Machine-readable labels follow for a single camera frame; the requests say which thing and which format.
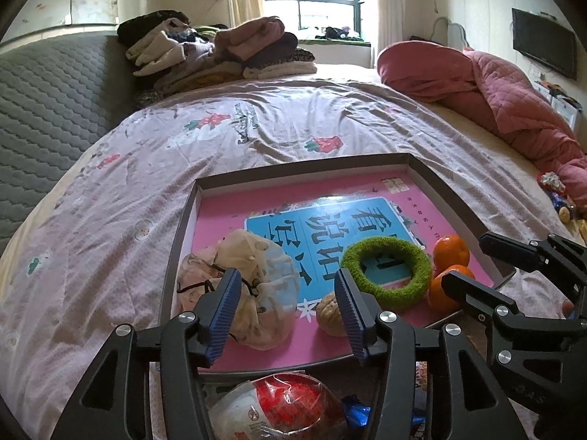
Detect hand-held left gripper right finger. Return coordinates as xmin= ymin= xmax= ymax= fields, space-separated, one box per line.
xmin=334 ymin=269 xmax=528 ymax=440

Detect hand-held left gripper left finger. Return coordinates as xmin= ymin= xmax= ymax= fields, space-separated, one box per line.
xmin=50 ymin=268 xmax=243 ymax=440

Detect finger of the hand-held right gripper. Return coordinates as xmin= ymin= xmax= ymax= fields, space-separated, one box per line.
xmin=440 ymin=269 xmax=587 ymax=386
xmin=479 ymin=232 xmax=587 ymax=303

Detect brown walnut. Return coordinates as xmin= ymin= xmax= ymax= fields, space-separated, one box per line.
xmin=316 ymin=291 xmax=351 ymax=337

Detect orange mandarin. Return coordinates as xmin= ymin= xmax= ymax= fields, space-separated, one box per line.
xmin=426 ymin=263 xmax=476 ymax=315
xmin=432 ymin=234 xmax=471 ymax=273

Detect beige fabric scrunchie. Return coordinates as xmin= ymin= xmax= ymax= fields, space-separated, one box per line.
xmin=175 ymin=229 xmax=301 ymax=351

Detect green fuzzy ring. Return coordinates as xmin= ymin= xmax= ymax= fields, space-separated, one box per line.
xmin=340 ymin=237 xmax=433 ymax=311

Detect shallow grey cardboard box tray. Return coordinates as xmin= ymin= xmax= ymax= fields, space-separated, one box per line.
xmin=158 ymin=152 xmax=517 ymax=374

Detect colourful small toy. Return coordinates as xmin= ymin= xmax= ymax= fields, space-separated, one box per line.
xmin=536 ymin=172 xmax=576 ymax=223

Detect blue foil wrapper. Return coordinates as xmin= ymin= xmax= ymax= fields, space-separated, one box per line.
xmin=342 ymin=396 xmax=372 ymax=427

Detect red and white snack packet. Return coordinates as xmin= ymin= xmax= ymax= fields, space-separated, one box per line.
xmin=206 ymin=373 xmax=349 ymax=440

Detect pink and blue book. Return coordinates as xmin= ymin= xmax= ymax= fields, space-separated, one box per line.
xmin=181 ymin=172 xmax=496 ymax=372

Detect white low cabinet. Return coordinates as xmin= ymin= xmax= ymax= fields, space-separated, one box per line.
xmin=534 ymin=80 xmax=583 ymax=133

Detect red quilted blanket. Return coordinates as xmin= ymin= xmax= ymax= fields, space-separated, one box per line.
xmin=376 ymin=41 xmax=587 ymax=212

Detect pink printed bedsheet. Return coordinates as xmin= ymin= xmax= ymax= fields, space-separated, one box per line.
xmin=0 ymin=76 xmax=574 ymax=440

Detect dark clothes on windowsill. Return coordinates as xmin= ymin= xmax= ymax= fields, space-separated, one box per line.
xmin=323 ymin=25 xmax=363 ymax=41

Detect pile of folded clothes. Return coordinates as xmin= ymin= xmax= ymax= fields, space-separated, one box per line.
xmin=117 ymin=9 xmax=319 ymax=102

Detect black wall television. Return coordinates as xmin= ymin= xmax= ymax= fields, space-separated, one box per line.
xmin=511 ymin=8 xmax=577 ymax=81

